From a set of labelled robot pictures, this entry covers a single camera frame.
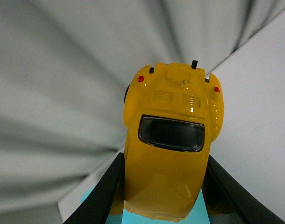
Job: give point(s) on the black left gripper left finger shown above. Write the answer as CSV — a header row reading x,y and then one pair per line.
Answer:
x,y
105,204

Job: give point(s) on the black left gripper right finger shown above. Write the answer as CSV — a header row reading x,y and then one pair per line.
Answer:
x,y
228,202

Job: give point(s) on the yellow beetle toy car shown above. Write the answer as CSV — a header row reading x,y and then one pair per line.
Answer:
x,y
172,113

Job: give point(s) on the turquoise storage box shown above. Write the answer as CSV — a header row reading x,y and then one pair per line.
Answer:
x,y
198,215

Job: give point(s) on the grey pleated curtain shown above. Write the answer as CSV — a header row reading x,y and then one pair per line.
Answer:
x,y
64,69

